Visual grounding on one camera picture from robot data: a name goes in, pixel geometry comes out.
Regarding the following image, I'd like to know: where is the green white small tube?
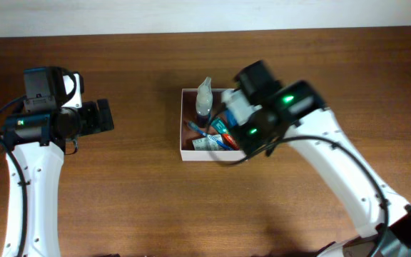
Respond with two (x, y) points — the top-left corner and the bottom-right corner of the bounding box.
(192, 137), (224, 151)

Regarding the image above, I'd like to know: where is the blue white toothbrush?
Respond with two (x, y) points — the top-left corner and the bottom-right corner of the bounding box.
(187, 121), (233, 151)

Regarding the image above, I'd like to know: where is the teal white toothpaste tube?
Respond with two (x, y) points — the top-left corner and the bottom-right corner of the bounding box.
(211, 118), (240, 151)

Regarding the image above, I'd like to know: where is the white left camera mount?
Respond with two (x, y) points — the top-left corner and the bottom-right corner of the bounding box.
(62, 72), (84, 109)

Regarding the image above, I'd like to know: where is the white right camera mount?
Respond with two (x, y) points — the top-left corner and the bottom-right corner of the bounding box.
(221, 89), (262, 126)

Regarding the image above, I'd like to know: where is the clear spray bottle purple liquid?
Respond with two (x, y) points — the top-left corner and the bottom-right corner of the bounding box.
(196, 77), (213, 128)

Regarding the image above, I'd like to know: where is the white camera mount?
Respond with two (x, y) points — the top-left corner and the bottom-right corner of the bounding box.
(221, 89), (262, 126)
(62, 72), (84, 109)

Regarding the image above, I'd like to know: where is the white cardboard box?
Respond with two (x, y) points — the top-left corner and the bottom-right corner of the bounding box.
(179, 89), (245, 161)

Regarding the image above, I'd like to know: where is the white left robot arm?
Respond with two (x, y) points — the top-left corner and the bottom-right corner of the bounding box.
(0, 99), (114, 256)

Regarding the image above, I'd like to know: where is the blue disposable razor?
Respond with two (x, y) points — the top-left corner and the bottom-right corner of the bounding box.
(225, 110), (238, 128)

